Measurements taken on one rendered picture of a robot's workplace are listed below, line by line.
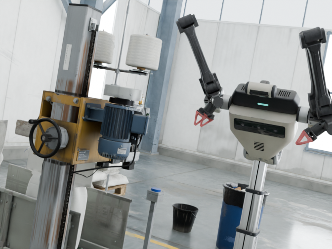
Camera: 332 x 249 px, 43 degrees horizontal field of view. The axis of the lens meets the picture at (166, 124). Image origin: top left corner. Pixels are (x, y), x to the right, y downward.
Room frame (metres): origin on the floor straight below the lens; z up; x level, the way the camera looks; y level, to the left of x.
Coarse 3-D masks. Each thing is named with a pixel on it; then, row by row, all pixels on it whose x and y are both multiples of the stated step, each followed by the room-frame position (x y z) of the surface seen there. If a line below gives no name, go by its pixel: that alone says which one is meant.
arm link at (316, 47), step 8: (304, 40) 1.95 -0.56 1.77; (320, 40) 1.96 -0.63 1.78; (312, 48) 1.95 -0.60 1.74; (320, 48) 1.96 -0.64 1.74; (312, 56) 1.97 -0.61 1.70; (320, 56) 1.97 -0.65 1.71; (312, 64) 1.99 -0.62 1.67; (320, 64) 1.98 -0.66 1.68; (312, 72) 2.04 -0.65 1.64; (320, 72) 1.99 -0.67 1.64; (320, 80) 2.01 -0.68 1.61; (320, 88) 2.02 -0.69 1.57; (320, 96) 2.04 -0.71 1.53; (328, 96) 2.04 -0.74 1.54; (320, 104) 2.05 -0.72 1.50; (328, 104) 2.07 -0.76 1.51; (320, 112) 2.07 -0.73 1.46; (328, 112) 2.07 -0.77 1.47
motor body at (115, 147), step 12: (108, 108) 1.93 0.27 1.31; (120, 108) 1.92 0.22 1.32; (132, 108) 1.94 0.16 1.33; (108, 120) 1.92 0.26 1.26; (120, 120) 1.93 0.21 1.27; (108, 132) 1.93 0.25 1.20; (120, 132) 1.93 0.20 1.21; (108, 144) 1.92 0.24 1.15; (120, 144) 1.92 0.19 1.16; (108, 156) 1.92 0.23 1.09; (120, 156) 1.93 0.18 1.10
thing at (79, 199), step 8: (32, 152) 2.61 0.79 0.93; (32, 160) 2.60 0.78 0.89; (40, 160) 2.57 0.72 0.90; (32, 168) 2.60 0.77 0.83; (40, 168) 2.57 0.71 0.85; (80, 168) 2.45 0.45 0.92; (88, 168) 2.42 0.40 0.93; (32, 176) 2.53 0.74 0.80; (80, 176) 2.44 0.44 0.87; (32, 184) 2.51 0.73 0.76; (80, 184) 2.43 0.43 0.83; (88, 184) 2.41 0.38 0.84; (32, 192) 2.50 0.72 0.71; (80, 192) 2.44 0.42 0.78; (72, 200) 2.39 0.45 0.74; (80, 200) 2.42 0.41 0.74; (72, 208) 2.39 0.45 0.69; (80, 208) 2.43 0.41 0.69; (80, 224) 2.44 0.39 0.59; (80, 232) 2.46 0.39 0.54
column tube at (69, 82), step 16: (80, 16) 1.97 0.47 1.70; (96, 16) 2.02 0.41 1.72; (64, 32) 2.00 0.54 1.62; (80, 32) 1.96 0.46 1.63; (96, 32) 2.04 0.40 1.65; (64, 48) 1.99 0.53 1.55; (80, 48) 1.95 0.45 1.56; (80, 64) 1.97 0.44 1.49; (64, 80) 1.98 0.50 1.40; (80, 80) 1.98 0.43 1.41; (80, 96) 2.00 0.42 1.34; (64, 112) 1.97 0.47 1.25; (48, 160) 1.99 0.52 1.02; (48, 176) 1.98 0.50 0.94; (64, 176) 1.98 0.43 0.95; (48, 192) 1.97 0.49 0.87; (64, 192) 2.00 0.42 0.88; (48, 208) 1.97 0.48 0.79; (48, 224) 1.96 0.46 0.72; (32, 240) 1.99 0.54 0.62; (48, 240) 1.96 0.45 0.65; (64, 240) 2.06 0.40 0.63
